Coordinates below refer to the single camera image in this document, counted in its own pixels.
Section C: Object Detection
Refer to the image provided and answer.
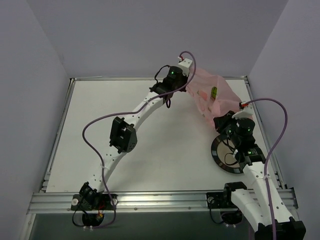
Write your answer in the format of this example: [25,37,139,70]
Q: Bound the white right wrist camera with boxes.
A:
[232,102,254,120]

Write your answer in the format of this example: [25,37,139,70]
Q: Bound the green fake fruit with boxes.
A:
[210,86,218,100]

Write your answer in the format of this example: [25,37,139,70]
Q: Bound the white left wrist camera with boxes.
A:
[178,56,193,77]

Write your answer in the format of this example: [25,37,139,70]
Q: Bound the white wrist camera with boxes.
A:
[232,102,254,120]
[178,56,193,77]

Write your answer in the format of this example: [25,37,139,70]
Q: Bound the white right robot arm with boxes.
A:
[213,111,306,240]

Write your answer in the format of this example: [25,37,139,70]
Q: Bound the dark rimmed beige plate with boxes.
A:
[210,135,243,175]

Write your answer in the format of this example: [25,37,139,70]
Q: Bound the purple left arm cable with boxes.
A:
[82,51,196,230]

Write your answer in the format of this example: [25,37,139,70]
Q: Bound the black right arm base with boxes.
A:
[206,181,247,226]

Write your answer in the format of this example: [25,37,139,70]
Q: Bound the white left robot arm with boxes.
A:
[79,60,193,210]

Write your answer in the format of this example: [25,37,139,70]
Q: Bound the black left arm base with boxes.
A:
[70,182,118,229]

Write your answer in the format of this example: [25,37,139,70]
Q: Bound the pink floral plastic bag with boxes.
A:
[186,67,243,127]

